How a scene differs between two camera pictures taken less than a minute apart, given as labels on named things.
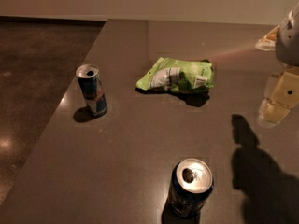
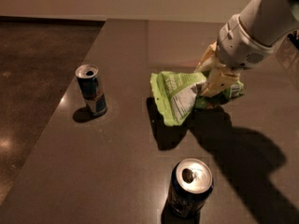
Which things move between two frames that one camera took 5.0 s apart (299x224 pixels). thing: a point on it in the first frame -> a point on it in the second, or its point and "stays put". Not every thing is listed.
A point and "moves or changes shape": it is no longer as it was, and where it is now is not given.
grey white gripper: [289, 42] -> [239, 49]
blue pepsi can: [192, 184] stays put
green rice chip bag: [177, 76] moves or changes shape
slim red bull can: [92, 91] stays put
